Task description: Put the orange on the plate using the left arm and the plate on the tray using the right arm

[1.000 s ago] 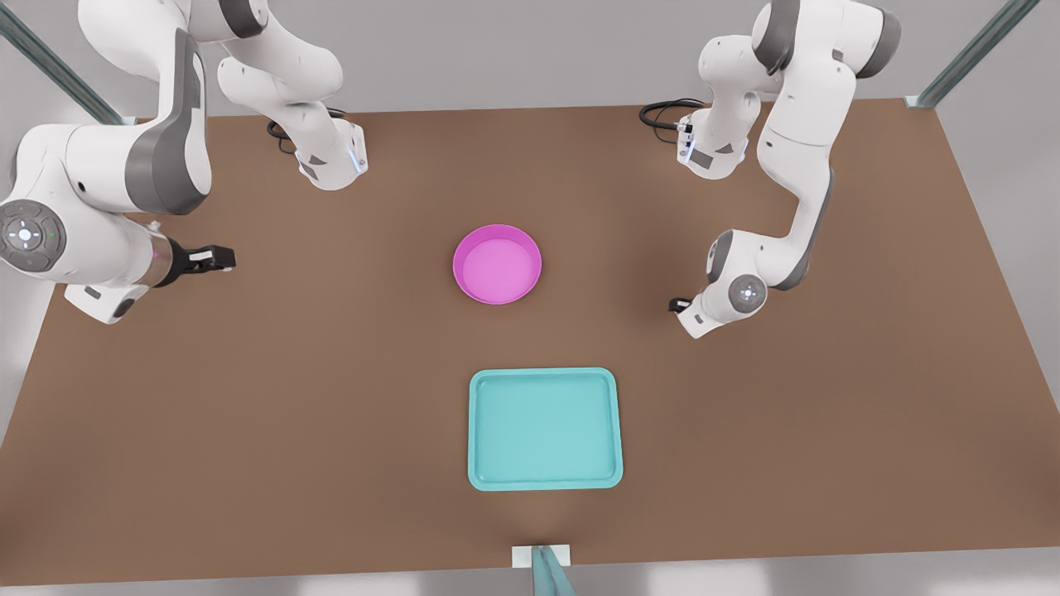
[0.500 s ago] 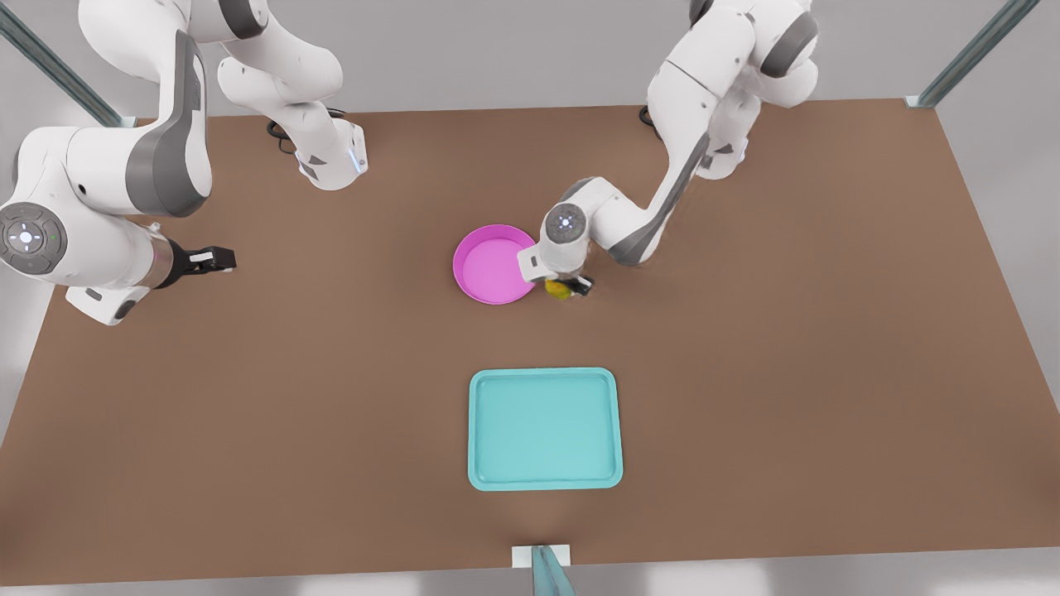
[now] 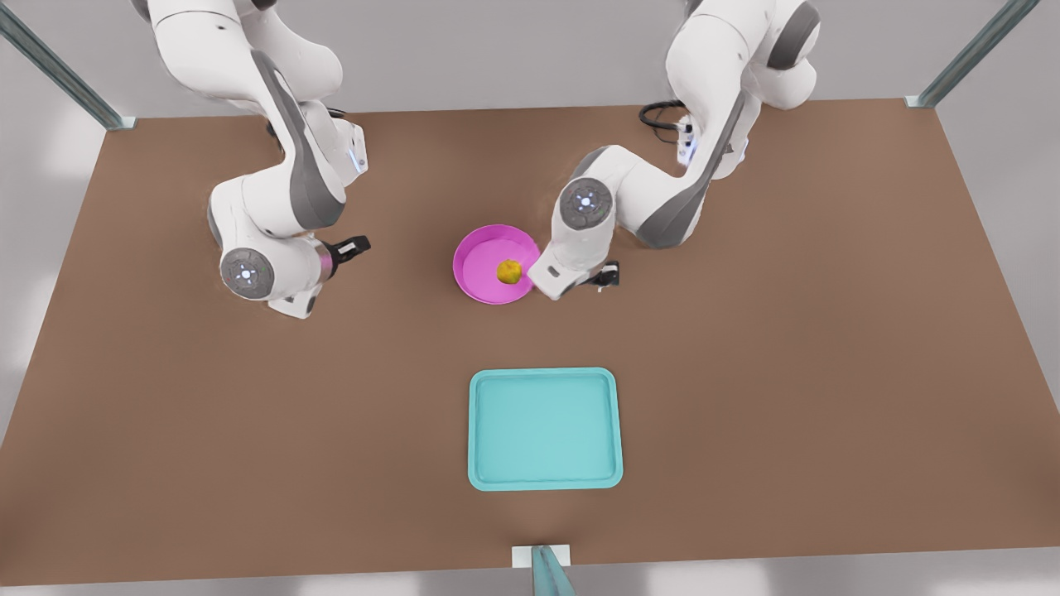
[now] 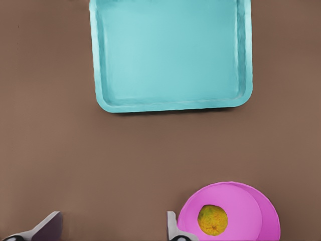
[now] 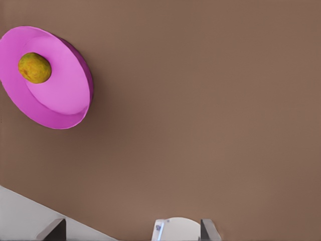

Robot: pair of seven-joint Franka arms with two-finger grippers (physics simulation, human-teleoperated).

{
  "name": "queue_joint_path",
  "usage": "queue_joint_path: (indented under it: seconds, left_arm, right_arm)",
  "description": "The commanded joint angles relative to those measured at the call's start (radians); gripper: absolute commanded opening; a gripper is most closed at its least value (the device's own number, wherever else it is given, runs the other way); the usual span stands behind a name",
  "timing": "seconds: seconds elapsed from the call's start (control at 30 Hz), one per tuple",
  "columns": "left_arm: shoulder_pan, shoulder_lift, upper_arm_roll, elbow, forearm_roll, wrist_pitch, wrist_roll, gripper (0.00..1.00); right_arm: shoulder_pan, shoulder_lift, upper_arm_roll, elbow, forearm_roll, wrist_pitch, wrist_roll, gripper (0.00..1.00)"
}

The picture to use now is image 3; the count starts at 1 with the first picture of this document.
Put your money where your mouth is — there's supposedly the magenta round plate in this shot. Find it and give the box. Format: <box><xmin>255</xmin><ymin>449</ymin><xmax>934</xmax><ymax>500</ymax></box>
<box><xmin>452</xmin><ymin>223</ymin><xmax>543</xmax><ymax>306</ymax></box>

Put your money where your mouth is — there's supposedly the teal rectangular tray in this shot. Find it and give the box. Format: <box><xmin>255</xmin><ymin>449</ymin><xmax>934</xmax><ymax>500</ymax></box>
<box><xmin>467</xmin><ymin>367</ymin><xmax>624</xmax><ymax>492</ymax></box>

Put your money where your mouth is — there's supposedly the black cable loop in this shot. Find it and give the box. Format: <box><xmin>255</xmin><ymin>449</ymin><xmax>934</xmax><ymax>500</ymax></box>
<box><xmin>638</xmin><ymin>99</ymin><xmax>693</xmax><ymax>147</ymax></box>

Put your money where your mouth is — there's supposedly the silver frame post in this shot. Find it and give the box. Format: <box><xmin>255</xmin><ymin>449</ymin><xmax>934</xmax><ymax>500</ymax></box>
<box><xmin>904</xmin><ymin>0</ymin><xmax>1041</xmax><ymax>109</ymax></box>
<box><xmin>511</xmin><ymin>544</ymin><xmax>577</xmax><ymax>596</ymax></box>
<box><xmin>0</xmin><ymin>4</ymin><xmax>138</xmax><ymax>132</ymax></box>

